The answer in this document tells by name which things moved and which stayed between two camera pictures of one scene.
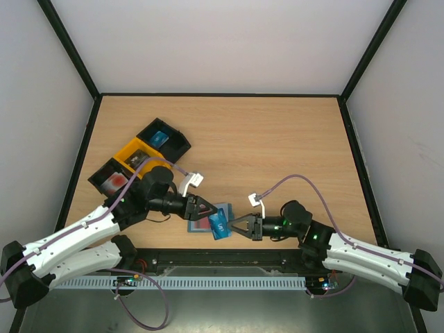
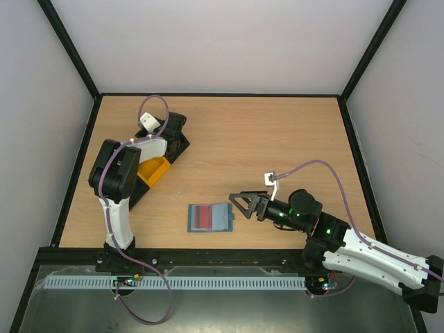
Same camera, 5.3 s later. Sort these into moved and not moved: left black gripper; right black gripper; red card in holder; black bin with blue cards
Moved: left black gripper; right black gripper
Not moved: red card in holder; black bin with blue cards
